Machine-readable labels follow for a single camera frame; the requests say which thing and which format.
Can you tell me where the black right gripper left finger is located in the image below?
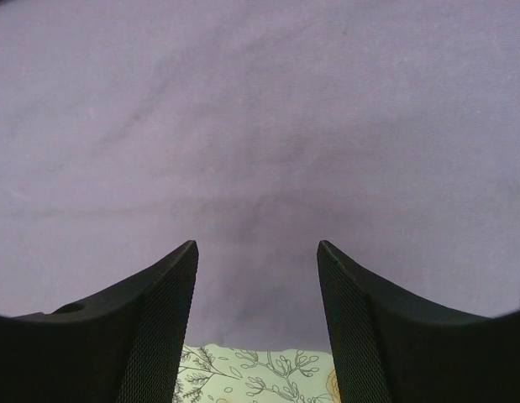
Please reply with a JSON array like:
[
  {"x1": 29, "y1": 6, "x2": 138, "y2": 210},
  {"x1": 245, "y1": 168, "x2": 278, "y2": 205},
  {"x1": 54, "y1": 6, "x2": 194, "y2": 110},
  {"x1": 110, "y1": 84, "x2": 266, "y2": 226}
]
[{"x1": 0, "y1": 240, "x2": 198, "y2": 402}]

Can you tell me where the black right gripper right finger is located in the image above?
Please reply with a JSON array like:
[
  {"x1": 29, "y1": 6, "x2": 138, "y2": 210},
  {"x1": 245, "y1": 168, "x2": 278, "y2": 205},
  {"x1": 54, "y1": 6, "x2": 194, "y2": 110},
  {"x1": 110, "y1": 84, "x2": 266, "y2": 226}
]
[{"x1": 317, "y1": 240, "x2": 520, "y2": 402}]

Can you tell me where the purple t shirt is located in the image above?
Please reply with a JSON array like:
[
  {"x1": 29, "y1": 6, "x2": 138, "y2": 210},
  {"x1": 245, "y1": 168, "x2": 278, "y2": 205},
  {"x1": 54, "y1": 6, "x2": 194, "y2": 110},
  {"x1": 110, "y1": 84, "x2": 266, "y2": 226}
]
[{"x1": 0, "y1": 1, "x2": 520, "y2": 351}]

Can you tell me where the floral patterned table mat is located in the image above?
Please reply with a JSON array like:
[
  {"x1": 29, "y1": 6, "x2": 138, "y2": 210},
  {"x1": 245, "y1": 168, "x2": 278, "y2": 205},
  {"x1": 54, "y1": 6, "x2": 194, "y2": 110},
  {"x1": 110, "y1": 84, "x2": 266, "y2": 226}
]
[{"x1": 172, "y1": 344, "x2": 341, "y2": 403}]

